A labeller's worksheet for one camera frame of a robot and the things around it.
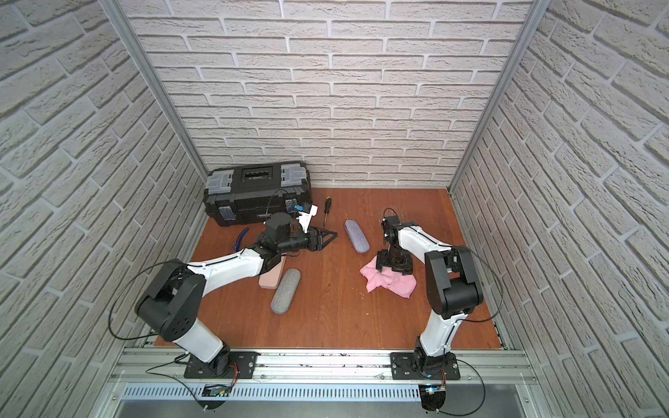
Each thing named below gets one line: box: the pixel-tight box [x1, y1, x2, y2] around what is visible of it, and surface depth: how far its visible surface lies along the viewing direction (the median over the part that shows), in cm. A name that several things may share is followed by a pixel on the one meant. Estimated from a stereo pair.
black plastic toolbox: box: [202, 160, 312, 227], surface depth 100 cm
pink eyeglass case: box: [257, 252, 287, 290], surface depth 89 cm
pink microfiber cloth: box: [359, 255, 418, 299], surface depth 91 cm
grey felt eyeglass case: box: [270, 268, 302, 315], surface depth 87 cm
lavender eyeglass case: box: [344, 219, 371, 254], surface depth 102 cm
